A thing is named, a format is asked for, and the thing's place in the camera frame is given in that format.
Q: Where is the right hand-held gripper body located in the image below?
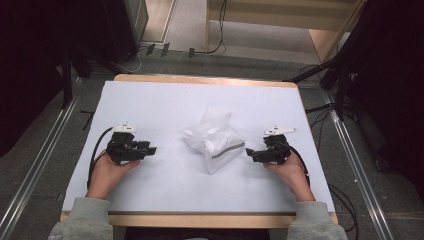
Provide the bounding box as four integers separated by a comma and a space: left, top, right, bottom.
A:
263, 125, 297, 165

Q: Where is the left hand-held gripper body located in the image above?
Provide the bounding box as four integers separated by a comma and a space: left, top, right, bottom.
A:
106, 122, 148, 165

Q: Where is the white mesh zipper bag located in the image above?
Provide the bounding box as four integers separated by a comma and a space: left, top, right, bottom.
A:
182, 105, 246, 176

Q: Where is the person's right hand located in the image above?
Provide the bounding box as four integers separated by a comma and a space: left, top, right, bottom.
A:
263, 153, 316, 203

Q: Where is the person's left hand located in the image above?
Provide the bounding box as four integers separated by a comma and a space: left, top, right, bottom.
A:
87, 151, 141, 201

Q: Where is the white table cover sheet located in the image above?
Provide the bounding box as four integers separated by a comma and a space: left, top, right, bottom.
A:
62, 80, 336, 214

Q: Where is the wooden table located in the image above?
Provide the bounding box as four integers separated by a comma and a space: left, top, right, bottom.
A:
59, 73, 339, 230

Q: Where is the black metal stand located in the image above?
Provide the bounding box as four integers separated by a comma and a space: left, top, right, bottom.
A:
282, 0, 381, 122
59, 43, 126, 110

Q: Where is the black cabinet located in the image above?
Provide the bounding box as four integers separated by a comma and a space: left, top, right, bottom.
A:
101, 0, 150, 64

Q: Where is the light wooden shelf unit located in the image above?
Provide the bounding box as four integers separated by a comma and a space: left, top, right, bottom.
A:
204, 0, 368, 64

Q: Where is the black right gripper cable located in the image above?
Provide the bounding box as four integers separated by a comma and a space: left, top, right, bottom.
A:
288, 145, 311, 187

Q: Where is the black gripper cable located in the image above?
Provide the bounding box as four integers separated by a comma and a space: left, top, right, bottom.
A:
86, 126, 115, 190
288, 145, 311, 187

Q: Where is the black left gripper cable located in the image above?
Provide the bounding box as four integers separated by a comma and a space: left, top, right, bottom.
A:
86, 126, 115, 190

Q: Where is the white floor cable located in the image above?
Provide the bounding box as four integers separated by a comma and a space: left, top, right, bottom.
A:
123, 45, 149, 74

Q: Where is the aluminium floor rail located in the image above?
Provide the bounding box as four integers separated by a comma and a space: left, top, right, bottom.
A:
321, 89, 396, 240
0, 76, 83, 240

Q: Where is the black floor cable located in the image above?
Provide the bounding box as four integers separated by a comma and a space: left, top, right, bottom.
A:
328, 183, 360, 233

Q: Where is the black hanging cable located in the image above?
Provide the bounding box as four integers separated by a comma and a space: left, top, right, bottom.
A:
194, 0, 229, 55

